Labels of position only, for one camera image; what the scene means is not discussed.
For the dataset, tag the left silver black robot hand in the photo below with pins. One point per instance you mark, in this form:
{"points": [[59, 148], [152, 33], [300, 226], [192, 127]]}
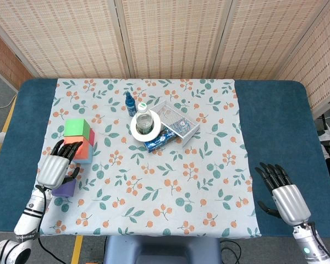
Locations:
{"points": [[52, 170]]}

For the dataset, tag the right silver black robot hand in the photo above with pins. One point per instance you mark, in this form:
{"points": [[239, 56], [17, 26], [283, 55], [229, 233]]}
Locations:
{"points": [[290, 202]]}

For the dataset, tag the purple foam cube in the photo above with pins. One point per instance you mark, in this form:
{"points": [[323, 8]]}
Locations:
{"points": [[66, 189]]}

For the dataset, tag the orange foam cube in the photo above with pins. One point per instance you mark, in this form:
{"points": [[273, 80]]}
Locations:
{"points": [[81, 152]]}

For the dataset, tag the light blue foam cube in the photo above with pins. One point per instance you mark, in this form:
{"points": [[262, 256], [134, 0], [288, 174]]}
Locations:
{"points": [[89, 156]]}

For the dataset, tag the green foam cube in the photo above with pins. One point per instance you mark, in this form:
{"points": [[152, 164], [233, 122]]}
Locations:
{"points": [[75, 127]]}

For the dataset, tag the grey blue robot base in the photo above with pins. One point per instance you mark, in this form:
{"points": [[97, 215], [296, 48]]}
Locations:
{"points": [[162, 247]]}

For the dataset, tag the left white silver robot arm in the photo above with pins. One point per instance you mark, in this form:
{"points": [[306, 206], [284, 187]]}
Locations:
{"points": [[30, 214]]}

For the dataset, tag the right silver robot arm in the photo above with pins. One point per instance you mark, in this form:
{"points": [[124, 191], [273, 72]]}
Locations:
{"points": [[308, 244]]}

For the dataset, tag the pink foam cube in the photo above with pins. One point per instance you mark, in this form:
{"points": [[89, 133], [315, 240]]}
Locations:
{"points": [[92, 137]]}

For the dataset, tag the blue felt table cover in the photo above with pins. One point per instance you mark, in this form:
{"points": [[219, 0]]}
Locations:
{"points": [[277, 123]]}

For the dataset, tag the small blue spray bottle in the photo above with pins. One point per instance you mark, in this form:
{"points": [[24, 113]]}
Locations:
{"points": [[131, 105]]}

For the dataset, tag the clear plastic water bottle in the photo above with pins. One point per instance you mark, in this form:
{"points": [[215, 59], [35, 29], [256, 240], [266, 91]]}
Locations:
{"points": [[144, 121]]}

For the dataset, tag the blue tissue pack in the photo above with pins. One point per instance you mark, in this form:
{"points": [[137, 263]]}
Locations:
{"points": [[156, 143]]}

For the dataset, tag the white tape roll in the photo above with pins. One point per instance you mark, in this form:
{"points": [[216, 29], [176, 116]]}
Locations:
{"points": [[156, 132]]}

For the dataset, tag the floral patterned tablecloth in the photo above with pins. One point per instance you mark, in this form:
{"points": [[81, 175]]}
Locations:
{"points": [[167, 170]]}

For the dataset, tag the brown woven screen panel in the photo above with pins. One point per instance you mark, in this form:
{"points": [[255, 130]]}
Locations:
{"points": [[2, 60]]}

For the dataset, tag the beige woven screen panel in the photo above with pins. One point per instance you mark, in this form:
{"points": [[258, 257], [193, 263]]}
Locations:
{"points": [[264, 38], [321, 63], [66, 38], [173, 38]]}

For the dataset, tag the white mesh tray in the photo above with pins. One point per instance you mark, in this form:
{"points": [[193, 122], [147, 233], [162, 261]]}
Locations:
{"points": [[176, 118]]}

